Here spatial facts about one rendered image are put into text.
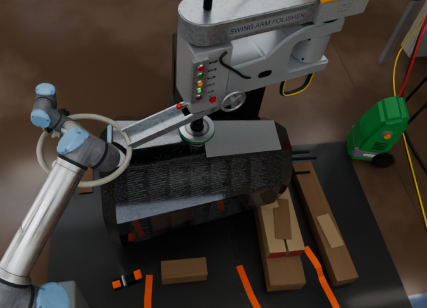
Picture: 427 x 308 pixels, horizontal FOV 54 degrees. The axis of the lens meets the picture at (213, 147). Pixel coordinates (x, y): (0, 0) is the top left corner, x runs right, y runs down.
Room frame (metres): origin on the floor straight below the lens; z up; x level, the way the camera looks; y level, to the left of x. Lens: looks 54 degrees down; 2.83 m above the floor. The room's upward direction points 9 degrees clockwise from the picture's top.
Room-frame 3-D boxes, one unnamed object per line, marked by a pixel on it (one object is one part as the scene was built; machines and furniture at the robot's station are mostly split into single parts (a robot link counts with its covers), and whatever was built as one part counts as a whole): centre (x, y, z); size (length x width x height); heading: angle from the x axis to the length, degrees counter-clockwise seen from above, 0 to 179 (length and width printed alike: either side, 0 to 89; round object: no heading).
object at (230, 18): (1.75, -0.18, 1.62); 0.96 x 0.25 x 0.17; 121
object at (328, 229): (1.37, -0.91, 0.13); 0.25 x 0.10 x 0.01; 24
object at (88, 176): (1.56, 0.93, 0.02); 0.25 x 0.10 x 0.01; 16
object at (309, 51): (1.91, -0.45, 1.34); 0.19 x 0.19 x 0.20
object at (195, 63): (1.43, 0.12, 1.37); 0.08 x 0.03 x 0.28; 121
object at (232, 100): (1.53, -0.05, 1.20); 0.15 x 0.10 x 0.15; 121
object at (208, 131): (1.57, 0.12, 0.84); 0.21 x 0.21 x 0.01
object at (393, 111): (2.26, -1.31, 0.43); 0.35 x 0.35 x 0.87; 1
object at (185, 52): (1.61, 0.05, 1.32); 0.36 x 0.22 x 0.45; 121
